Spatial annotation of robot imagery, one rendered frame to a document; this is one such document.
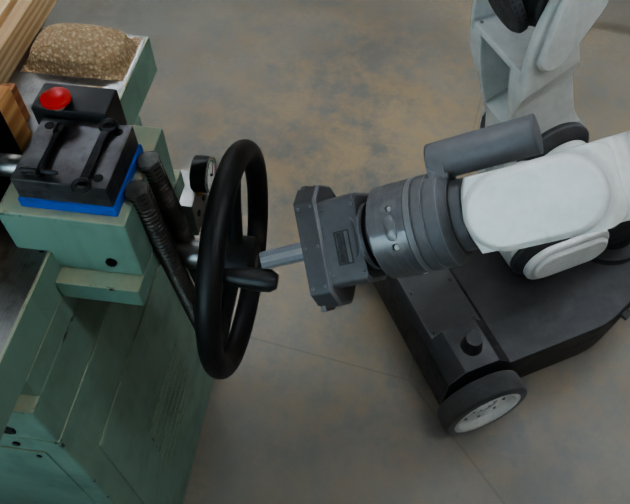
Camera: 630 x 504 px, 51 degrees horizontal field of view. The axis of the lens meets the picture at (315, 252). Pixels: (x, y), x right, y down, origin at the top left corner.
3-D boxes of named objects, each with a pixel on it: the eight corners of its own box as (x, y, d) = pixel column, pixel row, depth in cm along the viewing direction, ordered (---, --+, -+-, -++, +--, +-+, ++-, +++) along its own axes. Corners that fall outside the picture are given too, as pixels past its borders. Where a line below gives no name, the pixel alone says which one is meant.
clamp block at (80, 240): (143, 280, 72) (123, 229, 64) (24, 266, 73) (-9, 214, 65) (178, 178, 80) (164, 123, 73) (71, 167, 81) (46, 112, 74)
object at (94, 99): (118, 217, 65) (103, 180, 61) (11, 205, 66) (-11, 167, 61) (154, 124, 73) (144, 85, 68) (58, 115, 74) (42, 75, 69)
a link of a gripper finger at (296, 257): (256, 261, 68) (307, 249, 65) (272, 259, 70) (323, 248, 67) (259, 276, 68) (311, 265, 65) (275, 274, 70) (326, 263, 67)
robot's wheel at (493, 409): (418, 420, 145) (472, 414, 158) (428, 440, 142) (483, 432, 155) (479, 369, 134) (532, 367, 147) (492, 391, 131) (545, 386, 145)
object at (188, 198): (200, 236, 116) (193, 207, 110) (132, 228, 117) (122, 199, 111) (211, 199, 121) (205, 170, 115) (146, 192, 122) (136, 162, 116)
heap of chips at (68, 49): (122, 81, 86) (115, 57, 83) (19, 71, 87) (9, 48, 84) (142, 38, 91) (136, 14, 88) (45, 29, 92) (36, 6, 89)
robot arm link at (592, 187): (495, 241, 61) (654, 204, 55) (472, 261, 53) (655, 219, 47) (476, 174, 61) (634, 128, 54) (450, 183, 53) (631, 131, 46)
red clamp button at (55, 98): (66, 113, 66) (63, 105, 65) (37, 110, 66) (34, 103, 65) (76, 93, 68) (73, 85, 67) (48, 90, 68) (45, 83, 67)
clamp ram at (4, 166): (48, 228, 71) (17, 172, 64) (-18, 221, 72) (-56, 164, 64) (77, 167, 76) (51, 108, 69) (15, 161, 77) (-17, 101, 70)
